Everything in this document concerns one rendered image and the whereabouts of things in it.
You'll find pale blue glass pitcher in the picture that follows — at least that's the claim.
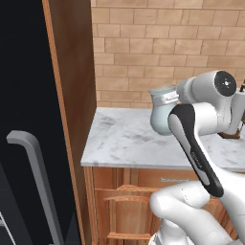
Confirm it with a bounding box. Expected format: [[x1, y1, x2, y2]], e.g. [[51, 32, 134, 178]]
[[147, 83, 181, 137]]

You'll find wooden drawer front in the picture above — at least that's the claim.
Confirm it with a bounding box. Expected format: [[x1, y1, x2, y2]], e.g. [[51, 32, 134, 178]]
[[92, 167, 199, 189]]

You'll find wooden fridge side panel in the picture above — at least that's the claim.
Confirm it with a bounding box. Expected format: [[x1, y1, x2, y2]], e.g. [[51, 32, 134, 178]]
[[41, 0, 98, 245]]

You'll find wooden cupboard door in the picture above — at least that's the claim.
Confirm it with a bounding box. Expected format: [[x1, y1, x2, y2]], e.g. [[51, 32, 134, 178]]
[[94, 184, 237, 245]]

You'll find black fridge door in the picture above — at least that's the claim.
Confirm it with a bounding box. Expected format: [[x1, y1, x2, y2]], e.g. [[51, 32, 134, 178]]
[[0, 0, 82, 245]]

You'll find silver drawer handle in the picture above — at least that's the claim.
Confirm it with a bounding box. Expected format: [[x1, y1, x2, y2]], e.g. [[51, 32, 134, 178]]
[[160, 177, 192, 184]]

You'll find grey fridge door handle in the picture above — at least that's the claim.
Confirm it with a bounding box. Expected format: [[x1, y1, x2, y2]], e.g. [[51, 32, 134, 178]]
[[6, 129, 65, 245]]

